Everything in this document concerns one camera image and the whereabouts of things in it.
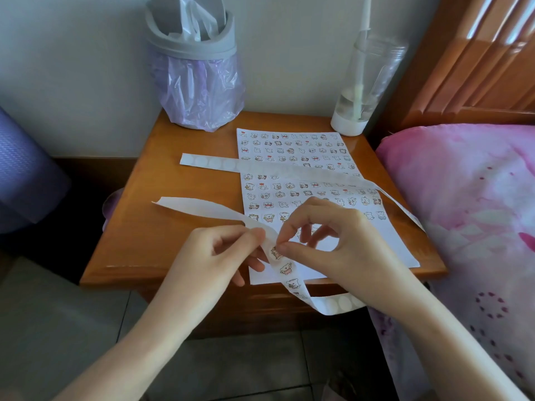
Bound person's left hand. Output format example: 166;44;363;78
152;224;268;326

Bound person's right hand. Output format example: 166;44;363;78
275;197;431;322

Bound white paper sheet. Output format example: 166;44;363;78
236;128;421;286

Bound long white sticker strip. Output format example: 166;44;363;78
152;153;425;317

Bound rows of stuck cartoon stickers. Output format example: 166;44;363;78
238;131;387;224

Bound person's left forearm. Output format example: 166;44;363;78
54;304;201;401

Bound wooden nightstand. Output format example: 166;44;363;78
79;110;448;339

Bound purple plastic container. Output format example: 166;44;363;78
101;187;125;232

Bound pink slipper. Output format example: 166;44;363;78
322;369;360;401

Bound clear cup with white base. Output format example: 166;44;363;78
330;33;409;137

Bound pink floral bedding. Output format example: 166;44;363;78
367;124;535;401

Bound purple plastic bin bag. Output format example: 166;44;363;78
148;47;246;133

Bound purple rolled mat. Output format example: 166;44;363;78
0;106;72;234

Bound wooden bed headboard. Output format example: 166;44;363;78
367;0;535;145

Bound grey trash bin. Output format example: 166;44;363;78
144;0;238;61

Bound white straw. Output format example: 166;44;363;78
353;0;373;120

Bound white backing scraps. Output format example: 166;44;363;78
167;0;220;42

